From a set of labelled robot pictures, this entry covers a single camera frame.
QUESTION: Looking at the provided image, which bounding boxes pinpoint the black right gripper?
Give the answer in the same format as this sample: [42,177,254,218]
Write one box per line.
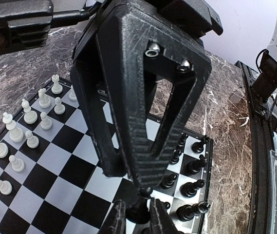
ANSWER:
[73,0,223,63]

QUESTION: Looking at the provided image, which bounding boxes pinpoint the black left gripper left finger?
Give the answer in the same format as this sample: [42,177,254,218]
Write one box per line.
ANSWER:
[99,200,126,234]

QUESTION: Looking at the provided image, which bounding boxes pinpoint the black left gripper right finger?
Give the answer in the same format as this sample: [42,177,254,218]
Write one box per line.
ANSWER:
[149,198,179,234]

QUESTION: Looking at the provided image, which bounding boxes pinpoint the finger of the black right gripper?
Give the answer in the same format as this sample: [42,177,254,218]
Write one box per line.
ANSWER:
[95,3,213,190]

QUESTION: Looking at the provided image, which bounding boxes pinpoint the black chess piece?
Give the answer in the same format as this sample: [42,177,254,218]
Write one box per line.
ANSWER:
[176,201,211,222]

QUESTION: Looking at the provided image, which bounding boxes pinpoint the black grey chess board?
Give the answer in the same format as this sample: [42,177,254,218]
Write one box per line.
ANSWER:
[0,79,213,234]

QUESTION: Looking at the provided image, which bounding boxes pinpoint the black front rail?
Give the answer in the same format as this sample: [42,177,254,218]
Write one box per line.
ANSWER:
[235,61,274,234]

